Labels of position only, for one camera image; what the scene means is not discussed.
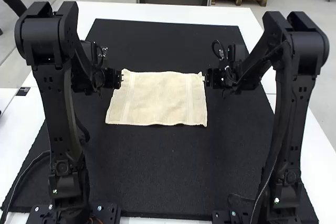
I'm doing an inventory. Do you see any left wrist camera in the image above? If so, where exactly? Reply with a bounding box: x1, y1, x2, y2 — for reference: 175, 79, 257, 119
90, 40, 109, 59

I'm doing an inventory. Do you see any pale towel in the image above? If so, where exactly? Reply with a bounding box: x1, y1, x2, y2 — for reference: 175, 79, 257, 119
105, 68, 208, 128

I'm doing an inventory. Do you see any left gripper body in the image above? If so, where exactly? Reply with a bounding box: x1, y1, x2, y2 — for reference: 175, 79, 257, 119
103, 67, 122, 90

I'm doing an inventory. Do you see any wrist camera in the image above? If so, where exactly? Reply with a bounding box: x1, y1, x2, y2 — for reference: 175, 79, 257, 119
227, 42, 246, 63
90, 40, 109, 59

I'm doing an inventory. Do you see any black cable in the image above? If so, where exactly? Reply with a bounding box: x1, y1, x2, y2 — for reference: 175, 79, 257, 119
0, 152, 51, 210
212, 39, 226, 59

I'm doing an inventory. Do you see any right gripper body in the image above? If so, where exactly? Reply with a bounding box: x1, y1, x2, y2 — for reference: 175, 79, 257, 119
206, 67, 232, 90

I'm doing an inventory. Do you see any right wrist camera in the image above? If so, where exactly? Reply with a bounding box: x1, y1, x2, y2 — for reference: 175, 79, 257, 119
227, 42, 246, 63

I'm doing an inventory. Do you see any black mat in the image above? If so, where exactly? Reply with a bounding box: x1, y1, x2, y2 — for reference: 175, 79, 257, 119
0, 18, 320, 222

